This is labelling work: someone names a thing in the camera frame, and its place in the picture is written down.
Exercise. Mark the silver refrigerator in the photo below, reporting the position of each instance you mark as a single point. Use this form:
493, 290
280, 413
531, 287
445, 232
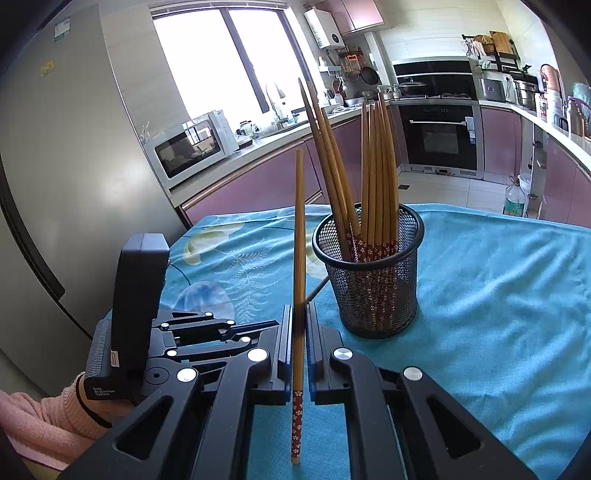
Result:
69, 161

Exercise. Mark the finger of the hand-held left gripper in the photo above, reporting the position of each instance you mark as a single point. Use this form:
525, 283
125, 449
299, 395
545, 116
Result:
207, 353
203, 323

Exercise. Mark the yellow sticker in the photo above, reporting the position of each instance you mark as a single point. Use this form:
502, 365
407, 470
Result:
47, 69

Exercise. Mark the black mesh utensil holder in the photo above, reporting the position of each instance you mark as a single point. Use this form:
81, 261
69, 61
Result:
392, 300

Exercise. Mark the stainless steel stock pot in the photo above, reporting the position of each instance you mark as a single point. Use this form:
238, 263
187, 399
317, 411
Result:
525, 94

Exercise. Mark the white microwave oven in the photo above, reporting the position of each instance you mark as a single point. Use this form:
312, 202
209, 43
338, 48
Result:
189, 150

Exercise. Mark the pink base cabinet run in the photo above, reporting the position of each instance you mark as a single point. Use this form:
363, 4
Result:
558, 175
258, 180

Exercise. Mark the clear plastic water bottle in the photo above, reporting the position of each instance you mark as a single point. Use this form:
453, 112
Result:
515, 198

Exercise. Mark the person's left forearm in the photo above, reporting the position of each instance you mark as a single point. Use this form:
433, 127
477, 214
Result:
41, 415

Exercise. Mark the black frying pan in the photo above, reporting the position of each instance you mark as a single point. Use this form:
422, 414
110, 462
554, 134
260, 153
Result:
369, 76

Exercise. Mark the steel flask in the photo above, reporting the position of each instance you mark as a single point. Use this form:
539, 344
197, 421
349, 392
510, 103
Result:
575, 120

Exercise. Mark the black integrated range hood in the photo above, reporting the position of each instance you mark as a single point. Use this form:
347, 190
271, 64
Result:
448, 76

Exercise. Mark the wooden chopstick red floral end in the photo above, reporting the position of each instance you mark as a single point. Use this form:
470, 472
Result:
318, 287
299, 230

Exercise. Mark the dark cooking pot with lid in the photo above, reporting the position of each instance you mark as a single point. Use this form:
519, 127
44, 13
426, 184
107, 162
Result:
412, 88

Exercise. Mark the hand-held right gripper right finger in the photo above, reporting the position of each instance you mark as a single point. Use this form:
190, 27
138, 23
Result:
313, 360

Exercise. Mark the blue floral tablecloth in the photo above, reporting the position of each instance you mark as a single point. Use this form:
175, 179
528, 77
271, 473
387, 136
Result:
485, 277

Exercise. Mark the pink wall cabinet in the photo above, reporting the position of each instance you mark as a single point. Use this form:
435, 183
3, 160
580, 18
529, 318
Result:
355, 16

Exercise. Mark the pink thermos kettle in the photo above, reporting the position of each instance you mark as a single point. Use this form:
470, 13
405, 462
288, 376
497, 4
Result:
549, 78

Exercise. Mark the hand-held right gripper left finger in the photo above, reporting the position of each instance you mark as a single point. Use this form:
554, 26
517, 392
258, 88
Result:
286, 360

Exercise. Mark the white plastic jug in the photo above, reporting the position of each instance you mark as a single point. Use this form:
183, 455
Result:
556, 107

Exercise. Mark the kitchen window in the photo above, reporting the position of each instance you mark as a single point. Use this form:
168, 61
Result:
207, 69

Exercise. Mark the black wall rack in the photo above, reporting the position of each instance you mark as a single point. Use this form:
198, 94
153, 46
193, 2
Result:
505, 62

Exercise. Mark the white water heater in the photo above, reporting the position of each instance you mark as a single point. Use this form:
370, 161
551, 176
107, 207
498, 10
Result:
323, 27

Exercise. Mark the green white label sticker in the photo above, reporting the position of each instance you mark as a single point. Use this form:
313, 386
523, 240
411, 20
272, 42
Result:
62, 27

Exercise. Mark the wooden cutting board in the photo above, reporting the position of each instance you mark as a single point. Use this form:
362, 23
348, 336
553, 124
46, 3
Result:
501, 42

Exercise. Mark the black built-in oven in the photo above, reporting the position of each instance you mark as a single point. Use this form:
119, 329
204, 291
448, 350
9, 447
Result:
438, 138

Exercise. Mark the bunch of wooden chopsticks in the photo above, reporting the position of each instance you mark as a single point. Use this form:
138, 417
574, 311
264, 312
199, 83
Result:
378, 184

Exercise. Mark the green food cover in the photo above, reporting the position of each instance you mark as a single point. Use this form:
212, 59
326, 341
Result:
582, 94

